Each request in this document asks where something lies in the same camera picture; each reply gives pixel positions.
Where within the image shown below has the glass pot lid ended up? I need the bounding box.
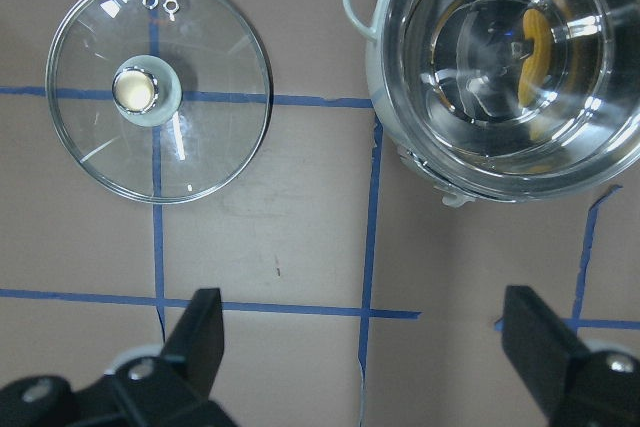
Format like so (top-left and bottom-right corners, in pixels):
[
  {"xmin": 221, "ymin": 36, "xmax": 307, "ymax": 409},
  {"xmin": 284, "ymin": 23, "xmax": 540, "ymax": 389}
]
[{"xmin": 45, "ymin": 0, "xmax": 273, "ymax": 204}]

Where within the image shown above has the yellow corn cob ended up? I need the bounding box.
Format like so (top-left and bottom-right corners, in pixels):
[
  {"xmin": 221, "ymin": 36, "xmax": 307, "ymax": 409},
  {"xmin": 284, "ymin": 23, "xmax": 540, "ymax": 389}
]
[{"xmin": 517, "ymin": 8, "xmax": 553, "ymax": 108}]

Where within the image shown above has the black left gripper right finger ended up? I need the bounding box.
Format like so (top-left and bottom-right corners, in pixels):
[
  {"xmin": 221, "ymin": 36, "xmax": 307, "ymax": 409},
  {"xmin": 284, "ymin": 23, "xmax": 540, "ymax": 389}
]
[{"xmin": 502, "ymin": 285, "xmax": 639, "ymax": 426}]

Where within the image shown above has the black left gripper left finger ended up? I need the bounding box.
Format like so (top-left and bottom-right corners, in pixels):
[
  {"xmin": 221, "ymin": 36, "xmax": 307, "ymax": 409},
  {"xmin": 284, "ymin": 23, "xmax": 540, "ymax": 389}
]
[{"xmin": 1, "ymin": 288, "xmax": 235, "ymax": 426}]

